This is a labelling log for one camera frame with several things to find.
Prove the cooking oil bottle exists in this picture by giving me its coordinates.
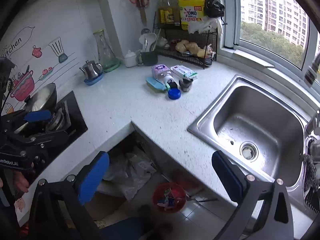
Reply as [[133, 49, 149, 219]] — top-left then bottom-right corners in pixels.
[[157, 0, 180, 27]]

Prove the steel teapot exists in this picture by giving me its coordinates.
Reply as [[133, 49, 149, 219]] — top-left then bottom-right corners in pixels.
[[79, 61, 103, 80]]

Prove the glass carafe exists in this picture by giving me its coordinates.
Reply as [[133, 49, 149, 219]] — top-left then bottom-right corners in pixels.
[[93, 29, 115, 65]]

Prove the black wire rack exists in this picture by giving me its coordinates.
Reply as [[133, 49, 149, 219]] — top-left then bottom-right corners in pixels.
[[156, 16, 222, 68]]

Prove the blue round lid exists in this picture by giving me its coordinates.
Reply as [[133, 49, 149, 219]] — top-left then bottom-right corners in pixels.
[[168, 88, 181, 100]]

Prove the dark green gold-handled mug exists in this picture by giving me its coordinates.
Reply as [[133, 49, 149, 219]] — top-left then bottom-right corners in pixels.
[[136, 50, 158, 66]]

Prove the white ceramic sugar jar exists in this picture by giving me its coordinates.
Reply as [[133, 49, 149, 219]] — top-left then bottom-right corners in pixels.
[[124, 50, 137, 68]]

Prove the black green small box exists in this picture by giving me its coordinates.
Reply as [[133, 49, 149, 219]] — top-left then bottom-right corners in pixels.
[[165, 79, 178, 91]]

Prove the green coaster tray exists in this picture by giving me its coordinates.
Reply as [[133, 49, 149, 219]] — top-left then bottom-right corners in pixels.
[[102, 57, 121, 73]]

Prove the stainless steel sink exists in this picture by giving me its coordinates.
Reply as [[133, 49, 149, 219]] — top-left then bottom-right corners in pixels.
[[188, 75, 318, 219]]

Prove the red trash bin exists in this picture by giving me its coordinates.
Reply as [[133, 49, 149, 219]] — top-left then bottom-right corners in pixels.
[[152, 182, 187, 214]]

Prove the steel wok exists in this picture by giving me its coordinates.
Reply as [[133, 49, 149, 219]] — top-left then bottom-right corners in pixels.
[[14, 83, 57, 134]]

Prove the black gas stove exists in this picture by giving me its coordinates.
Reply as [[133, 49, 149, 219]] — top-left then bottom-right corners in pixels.
[[19, 91, 88, 183]]

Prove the person's hand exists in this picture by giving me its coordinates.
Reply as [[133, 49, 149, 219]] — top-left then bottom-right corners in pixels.
[[0, 170, 29, 193]]

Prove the white green medicine box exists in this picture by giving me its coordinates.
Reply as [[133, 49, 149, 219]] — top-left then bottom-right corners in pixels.
[[170, 65, 198, 80]]

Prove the black bag on rack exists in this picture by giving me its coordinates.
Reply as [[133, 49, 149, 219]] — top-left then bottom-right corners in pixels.
[[204, 0, 225, 18]]

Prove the ginger root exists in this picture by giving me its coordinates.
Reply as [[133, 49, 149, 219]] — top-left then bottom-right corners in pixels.
[[175, 40, 210, 58]]

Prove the purple label plastic bottle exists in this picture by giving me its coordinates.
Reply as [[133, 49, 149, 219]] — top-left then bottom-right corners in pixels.
[[151, 64, 175, 85]]

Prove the yellow detergent bottle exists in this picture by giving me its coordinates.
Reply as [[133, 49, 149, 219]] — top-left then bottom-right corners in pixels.
[[178, 0, 205, 30]]

